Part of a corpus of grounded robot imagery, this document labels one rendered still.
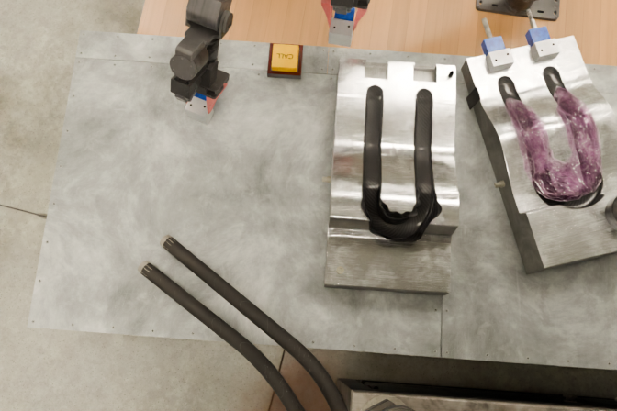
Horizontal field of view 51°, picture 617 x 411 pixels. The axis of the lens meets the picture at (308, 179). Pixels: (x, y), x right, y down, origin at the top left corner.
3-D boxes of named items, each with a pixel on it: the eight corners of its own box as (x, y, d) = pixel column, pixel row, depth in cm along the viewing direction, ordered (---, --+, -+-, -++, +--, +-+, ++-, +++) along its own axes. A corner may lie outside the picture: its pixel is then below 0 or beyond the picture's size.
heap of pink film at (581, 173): (496, 101, 145) (506, 87, 137) (571, 84, 146) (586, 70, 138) (532, 211, 138) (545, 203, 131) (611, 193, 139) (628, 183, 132)
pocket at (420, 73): (410, 69, 147) (413, 61, 144) (433, 71, 147) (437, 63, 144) (409, 87, 146) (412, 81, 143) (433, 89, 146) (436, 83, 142)
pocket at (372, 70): (363, 66, 147) (364, 59, 144) (387, 67, 147) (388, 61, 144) (362, 84, 146) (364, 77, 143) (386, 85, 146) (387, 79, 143)
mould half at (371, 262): (337, 73, 153) (341, 48, 140) (447, 81, 152) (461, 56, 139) (323, 286, 140) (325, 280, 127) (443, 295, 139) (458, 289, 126)
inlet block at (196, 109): (212, 69, 153) (208, 59, 148) (231, 76, 152) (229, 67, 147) (187, 116, 150) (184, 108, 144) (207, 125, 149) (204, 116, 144)
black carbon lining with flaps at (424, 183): (364, 88, 144) (368, 70, 135) (436, 93, 144) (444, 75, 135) (356, 241, 135) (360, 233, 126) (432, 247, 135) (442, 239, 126)
